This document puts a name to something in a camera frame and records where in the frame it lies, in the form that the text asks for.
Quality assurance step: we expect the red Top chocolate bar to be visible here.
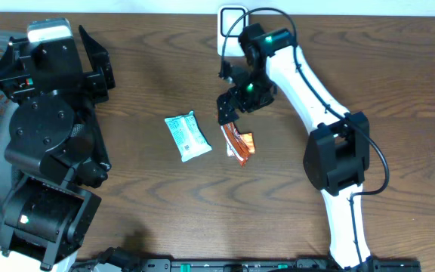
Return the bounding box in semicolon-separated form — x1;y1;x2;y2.
221;122;253;167

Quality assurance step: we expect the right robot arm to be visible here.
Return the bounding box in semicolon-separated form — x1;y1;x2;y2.
217;23;371;270

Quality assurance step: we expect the white teal snack packet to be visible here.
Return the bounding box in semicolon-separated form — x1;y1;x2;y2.
165;110;212;162

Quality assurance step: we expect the white barcode scanner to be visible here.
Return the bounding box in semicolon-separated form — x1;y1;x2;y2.
217;5;248;57

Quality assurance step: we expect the orange snack sachet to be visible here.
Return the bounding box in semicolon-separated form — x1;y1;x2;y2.
227;133;255;157

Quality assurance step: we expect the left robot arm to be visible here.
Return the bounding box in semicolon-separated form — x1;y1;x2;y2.
0;19;116;271

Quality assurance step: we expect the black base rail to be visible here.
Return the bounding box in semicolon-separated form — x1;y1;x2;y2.
128;258;421;272

